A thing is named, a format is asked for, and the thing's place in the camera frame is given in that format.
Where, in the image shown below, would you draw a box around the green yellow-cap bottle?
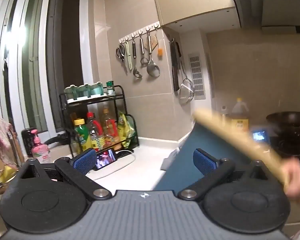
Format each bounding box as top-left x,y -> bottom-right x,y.
74,119 -> 91,151

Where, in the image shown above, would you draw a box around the grey counter mat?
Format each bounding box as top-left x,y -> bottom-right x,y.
154,124 -> 251,193

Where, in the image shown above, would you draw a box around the yellow green snack bag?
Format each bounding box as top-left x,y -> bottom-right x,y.
117,112 -> 135,148

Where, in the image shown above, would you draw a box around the wall vent grille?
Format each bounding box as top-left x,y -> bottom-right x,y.
188,53 -> 206,100

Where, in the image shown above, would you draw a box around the black smartphone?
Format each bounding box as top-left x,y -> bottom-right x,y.
93,148 -> 117,171

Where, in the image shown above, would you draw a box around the black wok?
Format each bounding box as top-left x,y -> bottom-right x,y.
266,111 -> 300,156

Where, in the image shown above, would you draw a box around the green spice jar set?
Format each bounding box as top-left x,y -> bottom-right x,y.
63,81 -> 106,103

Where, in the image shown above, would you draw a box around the rolling pin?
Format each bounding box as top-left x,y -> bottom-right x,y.
192,108 -> 288,186

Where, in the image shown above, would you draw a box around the pink soap pump bottle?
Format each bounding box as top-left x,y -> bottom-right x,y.
31,129 -> 51,164

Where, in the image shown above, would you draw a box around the hanging knife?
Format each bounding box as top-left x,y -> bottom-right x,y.
169,38 -> 180,92

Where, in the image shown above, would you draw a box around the range hood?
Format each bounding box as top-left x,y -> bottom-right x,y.
234,0 -> 300,34

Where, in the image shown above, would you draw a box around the kitchen scissors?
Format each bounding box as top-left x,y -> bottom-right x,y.
116,43 -> 126,69

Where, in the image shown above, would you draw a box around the large cooking wine jug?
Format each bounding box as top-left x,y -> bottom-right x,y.
230,98 -> 249,132

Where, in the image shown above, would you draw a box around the amber red-label oil bottle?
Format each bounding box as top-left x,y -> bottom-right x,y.
103,108 -> 122,151

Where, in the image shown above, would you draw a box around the black wire spice rack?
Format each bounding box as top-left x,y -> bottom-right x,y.
59,82 -> 140,153

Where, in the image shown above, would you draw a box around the white charging cable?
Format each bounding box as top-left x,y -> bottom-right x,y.
93,149 -> 137,181

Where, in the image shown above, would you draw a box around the red-handle oil bottle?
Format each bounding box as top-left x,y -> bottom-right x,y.
87,112 -> 104,152

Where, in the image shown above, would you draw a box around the person's right hand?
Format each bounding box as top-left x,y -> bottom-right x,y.
281,158 -> 300,204

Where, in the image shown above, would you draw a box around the pink cloth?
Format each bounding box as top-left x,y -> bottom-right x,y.
0,118 -> 17,169

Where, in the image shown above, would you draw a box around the small green-cap shaker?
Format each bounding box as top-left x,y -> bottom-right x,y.
106,80 -> 115,96

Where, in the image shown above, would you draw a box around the wire mesh strainer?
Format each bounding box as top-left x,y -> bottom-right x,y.
179,78 -> 194,105

